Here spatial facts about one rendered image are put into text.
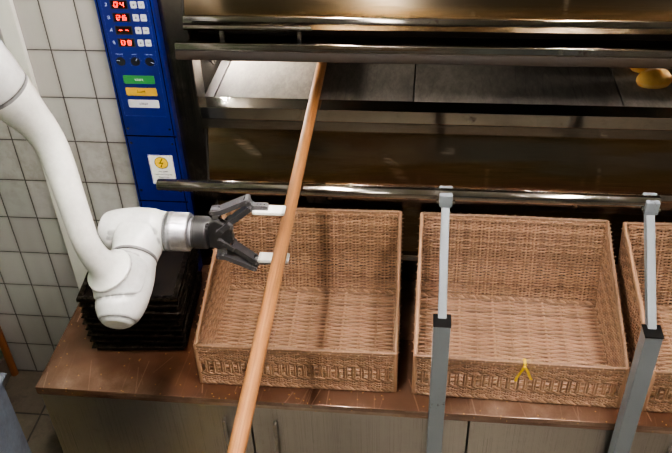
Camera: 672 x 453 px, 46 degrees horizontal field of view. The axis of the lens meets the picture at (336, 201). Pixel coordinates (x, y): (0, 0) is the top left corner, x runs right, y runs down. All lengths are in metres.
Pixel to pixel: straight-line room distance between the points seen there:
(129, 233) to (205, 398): 0.66
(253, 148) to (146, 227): 0.67
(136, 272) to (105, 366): 0.75
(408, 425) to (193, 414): 0.60
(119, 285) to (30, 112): 0.40
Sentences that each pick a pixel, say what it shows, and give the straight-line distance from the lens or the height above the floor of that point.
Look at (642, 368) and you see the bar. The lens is 2.05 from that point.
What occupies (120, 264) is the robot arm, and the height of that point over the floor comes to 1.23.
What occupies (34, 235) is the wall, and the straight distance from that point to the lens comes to 2.83.
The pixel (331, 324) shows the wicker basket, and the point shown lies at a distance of 2.42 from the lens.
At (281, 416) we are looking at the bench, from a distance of 2.30.
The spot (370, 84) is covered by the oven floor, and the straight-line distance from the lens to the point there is 2.38.
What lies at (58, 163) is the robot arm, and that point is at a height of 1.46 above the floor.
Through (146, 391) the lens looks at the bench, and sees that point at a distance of 2.34.
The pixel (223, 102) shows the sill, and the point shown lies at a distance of 2.34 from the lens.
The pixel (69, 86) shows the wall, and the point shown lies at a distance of 2.43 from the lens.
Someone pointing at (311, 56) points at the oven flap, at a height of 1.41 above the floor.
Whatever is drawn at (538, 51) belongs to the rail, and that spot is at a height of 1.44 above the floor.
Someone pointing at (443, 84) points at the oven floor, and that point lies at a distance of 2.39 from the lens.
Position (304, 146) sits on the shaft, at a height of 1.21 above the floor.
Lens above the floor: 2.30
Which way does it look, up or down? 36 degrees down
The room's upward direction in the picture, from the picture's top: 2 degrees counter-clockwise
